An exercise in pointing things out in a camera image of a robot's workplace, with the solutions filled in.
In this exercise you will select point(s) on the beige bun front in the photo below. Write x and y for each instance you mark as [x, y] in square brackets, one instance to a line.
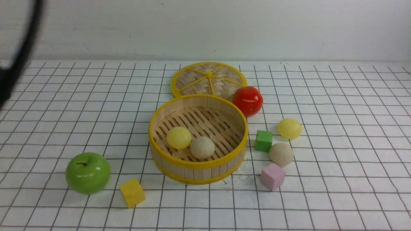
[202, 147]

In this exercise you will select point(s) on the beige bun right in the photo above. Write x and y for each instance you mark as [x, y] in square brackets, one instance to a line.
[281, 154]

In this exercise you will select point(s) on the yellow bun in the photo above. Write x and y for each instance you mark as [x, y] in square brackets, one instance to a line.
[179, 138]
[289, 128]

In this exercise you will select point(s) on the red tomato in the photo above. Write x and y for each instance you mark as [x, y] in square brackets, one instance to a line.
[248, 100]

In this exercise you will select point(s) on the yellow cube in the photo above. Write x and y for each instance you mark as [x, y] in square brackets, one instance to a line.
[132, 193]

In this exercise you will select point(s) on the pink cube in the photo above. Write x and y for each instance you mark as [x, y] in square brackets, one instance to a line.
[272, 176]

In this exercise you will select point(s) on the green apple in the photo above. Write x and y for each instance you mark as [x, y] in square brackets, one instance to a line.
[88, 173]

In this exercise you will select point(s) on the bamboo steamer tray yellow rim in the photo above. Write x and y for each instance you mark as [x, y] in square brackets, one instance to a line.
[202, 115]

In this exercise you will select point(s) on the beige bun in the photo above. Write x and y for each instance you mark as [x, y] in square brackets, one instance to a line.
[281, 154]
[202, 147]

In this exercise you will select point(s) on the green cube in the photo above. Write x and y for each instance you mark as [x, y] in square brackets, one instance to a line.
[263, 141]

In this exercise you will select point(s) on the woven bamboo steamer lid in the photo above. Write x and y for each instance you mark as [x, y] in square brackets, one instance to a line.
[207, 78]

